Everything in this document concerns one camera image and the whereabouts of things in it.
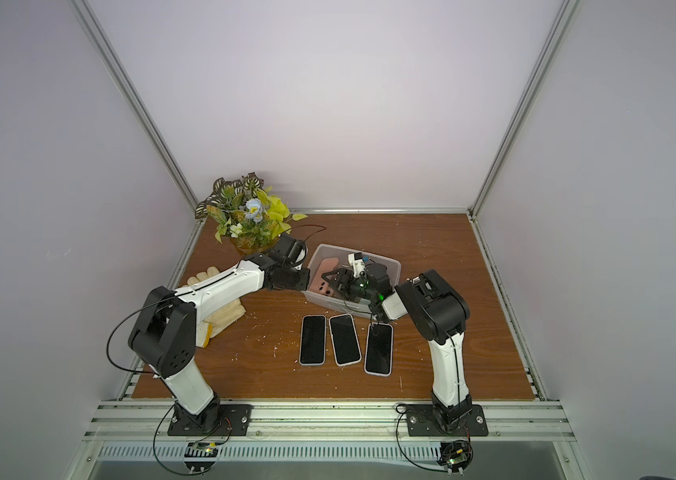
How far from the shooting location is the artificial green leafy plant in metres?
0.88

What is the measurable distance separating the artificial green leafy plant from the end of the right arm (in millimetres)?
222

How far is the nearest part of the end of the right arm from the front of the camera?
2.60 ft
